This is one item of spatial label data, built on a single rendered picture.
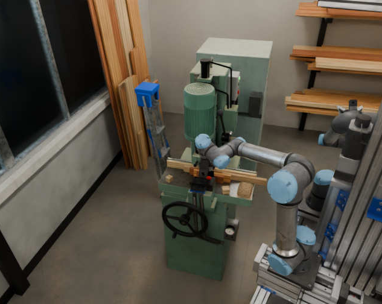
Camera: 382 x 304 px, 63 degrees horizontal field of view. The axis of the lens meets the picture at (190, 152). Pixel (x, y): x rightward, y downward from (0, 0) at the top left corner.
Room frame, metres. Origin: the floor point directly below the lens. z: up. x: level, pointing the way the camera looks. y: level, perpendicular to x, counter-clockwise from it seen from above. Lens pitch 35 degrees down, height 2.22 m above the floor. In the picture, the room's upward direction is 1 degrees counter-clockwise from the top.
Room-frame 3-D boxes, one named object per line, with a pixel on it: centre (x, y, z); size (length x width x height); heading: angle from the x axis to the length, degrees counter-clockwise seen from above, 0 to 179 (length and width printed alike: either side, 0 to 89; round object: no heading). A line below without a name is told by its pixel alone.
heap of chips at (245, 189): (1.44, -0.33, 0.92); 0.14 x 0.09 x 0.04; 163
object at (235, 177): (1.57, -0.21, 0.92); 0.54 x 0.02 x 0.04; 73
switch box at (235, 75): (1.89, -0.28, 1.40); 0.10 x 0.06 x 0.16; 163
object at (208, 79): (1.75, -0.10, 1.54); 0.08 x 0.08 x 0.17; 73
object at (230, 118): (1.78, -0.26, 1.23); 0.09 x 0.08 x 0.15; 163
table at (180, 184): (1.50, -0.09, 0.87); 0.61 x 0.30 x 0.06; 73
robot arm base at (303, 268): (0.98, -0.53, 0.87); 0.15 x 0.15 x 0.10
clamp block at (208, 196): (1.42, -0.06, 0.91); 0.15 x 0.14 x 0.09; 73
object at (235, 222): (1.41, -0.26, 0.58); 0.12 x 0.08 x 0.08; 163
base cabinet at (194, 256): (1.74, -0.09, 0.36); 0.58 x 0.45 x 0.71; 163
